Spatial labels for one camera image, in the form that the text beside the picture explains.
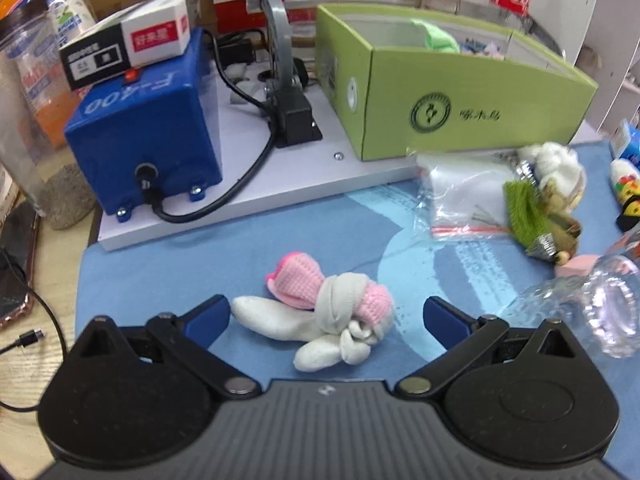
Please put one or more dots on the white black small carton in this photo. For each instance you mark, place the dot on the white black small carton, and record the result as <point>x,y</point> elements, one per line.
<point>143,34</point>

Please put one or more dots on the tall clear plastic jar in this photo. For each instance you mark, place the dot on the tall clear plastic jar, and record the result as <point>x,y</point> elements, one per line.
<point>36,105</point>

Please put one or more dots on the clear zip bag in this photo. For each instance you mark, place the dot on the clear zip bag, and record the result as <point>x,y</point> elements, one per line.
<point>460,196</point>

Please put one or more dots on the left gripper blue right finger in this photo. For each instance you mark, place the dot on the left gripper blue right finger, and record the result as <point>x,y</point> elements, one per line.
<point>445,322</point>

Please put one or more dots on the pink sponge block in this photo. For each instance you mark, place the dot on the pink sponge block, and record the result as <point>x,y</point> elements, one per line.
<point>580,265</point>

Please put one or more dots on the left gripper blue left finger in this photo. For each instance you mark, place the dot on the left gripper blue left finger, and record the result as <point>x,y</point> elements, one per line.
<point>205,323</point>

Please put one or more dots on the green fuzzy toy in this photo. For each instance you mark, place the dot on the green fuzzy toy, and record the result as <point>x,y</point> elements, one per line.
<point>545,231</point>

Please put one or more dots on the black smartphone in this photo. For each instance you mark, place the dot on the black smartphone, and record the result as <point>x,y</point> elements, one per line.
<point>18,247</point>

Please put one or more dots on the white sock colourful dots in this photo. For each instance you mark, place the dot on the white sock colourful dots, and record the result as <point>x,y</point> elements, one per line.
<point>625,184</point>

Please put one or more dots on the textured clear glass cup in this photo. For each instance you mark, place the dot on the textured clear glass cup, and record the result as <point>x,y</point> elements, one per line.
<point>600,308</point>

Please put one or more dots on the blue tissue pack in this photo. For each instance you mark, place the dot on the blue tissue pack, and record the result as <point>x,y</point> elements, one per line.
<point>625,143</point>

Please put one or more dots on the blue table cloth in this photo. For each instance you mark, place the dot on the blue table cloth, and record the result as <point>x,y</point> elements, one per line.
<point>370,232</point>

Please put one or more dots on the green cardboard box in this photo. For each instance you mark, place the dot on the green cardboard box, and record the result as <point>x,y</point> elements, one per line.
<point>392,95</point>

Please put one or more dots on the blue metal machine box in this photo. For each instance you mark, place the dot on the blue metal machine box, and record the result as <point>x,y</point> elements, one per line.
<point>160,131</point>

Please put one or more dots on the pink white sock bundle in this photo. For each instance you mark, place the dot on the pink white sock bundle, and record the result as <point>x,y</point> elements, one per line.
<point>337,319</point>

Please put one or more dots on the white cream sock bundle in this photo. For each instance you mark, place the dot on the white cream sock bundle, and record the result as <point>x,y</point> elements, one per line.
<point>561,178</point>

